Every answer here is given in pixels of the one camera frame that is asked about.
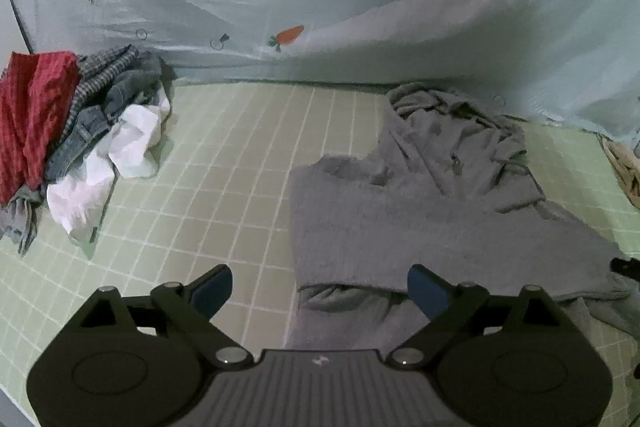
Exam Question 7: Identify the blue checkered shirt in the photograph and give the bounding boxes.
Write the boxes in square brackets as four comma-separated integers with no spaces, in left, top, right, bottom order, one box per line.
[64,45,140,142]

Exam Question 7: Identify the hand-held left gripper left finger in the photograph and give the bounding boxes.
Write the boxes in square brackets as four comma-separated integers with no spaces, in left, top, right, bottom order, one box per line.
[67,264,253,368]

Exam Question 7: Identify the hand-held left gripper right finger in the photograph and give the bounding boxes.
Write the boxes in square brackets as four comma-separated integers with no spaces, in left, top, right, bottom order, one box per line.
[387,264,571,368]

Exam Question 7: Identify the green checkered mat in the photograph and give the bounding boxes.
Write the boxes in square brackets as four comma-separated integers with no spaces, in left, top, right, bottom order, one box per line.
[0,79,640,427]

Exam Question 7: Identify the grey-blue garment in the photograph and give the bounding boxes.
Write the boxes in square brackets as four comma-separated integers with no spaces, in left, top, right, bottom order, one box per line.
[0,187,45,257]

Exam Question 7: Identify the denim jeans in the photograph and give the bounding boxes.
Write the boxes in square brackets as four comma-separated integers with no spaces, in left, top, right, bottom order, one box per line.
[44,52,165,184]

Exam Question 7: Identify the beige cloth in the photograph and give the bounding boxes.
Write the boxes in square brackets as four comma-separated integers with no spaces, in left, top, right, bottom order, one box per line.
[599,136,640,208]

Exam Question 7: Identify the red striped garment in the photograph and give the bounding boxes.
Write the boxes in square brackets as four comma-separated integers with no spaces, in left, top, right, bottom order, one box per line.
[0,51,82,205]

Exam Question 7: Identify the white shirt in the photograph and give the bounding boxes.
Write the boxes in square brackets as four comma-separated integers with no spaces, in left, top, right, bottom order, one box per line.
[46,98,172,244]

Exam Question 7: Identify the grey hoodie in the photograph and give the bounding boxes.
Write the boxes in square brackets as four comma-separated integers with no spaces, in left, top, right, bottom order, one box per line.
[289,82,640,353]

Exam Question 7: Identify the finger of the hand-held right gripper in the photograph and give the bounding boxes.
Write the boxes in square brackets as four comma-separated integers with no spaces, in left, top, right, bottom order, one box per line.
[610,256,640,279]

